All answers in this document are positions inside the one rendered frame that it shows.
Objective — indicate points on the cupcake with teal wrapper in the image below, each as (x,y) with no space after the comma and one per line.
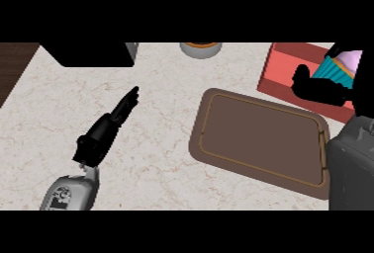
(335,70)

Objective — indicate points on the brown tray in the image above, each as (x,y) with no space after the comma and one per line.
(260,140)

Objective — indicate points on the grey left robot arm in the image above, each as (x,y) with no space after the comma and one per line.
(68,194)

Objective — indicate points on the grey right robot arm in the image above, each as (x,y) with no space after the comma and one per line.
(352,168)

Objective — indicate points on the dark brown wooden panel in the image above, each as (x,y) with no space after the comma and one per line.
(13,66)

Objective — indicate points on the black appliance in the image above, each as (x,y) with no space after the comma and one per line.
(90,54)

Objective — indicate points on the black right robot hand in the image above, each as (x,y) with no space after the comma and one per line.
(318,90)

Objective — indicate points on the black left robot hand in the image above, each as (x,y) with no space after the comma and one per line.
(99,138)

